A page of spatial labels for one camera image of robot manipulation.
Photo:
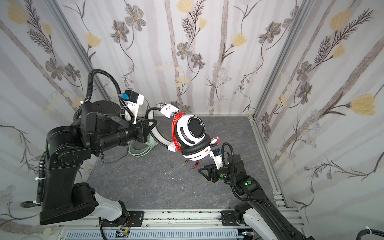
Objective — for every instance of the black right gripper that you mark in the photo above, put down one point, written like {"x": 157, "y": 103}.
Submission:
{"x": 214, "y": 174}

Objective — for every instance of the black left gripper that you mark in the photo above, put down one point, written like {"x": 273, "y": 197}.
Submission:
{"x": 142, "y": 130}

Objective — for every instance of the green white headphones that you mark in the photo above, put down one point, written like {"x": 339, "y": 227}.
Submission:
{"x": 140, "y": 152}

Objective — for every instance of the black white headphones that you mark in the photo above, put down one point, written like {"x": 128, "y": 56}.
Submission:
{"x": 188, "y": 132}

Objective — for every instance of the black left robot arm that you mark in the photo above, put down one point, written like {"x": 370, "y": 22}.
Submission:
{"x": 97, "y": 127}

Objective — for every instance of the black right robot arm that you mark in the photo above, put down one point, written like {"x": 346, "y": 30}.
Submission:
{"x": 255, "y": 210}

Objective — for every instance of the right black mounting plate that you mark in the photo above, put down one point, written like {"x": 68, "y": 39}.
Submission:
{"x": 232, "y": 218}

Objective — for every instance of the black mounting plate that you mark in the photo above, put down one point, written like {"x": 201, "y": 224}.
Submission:
{"x": 136, "y": 218}
{"x": 232, "y": 218}

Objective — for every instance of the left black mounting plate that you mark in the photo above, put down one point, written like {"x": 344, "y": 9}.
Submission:
{"x": 136, "y": 218}

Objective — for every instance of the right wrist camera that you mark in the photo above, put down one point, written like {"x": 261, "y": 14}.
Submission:
{"x": 216, "y": 155}

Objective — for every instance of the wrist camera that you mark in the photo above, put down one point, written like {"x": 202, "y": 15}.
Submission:
{"x": 216, "y": 155}
{"x": 130, "y": 101}

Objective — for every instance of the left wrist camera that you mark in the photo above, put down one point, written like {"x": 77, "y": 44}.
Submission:
{"x": 130, "y": 101}

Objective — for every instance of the white slotted cable duct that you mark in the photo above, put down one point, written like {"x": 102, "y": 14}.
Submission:
{"x": 200, "y": 234}

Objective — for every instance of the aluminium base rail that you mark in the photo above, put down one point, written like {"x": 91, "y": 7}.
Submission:
{"x": 183, "y": 219}

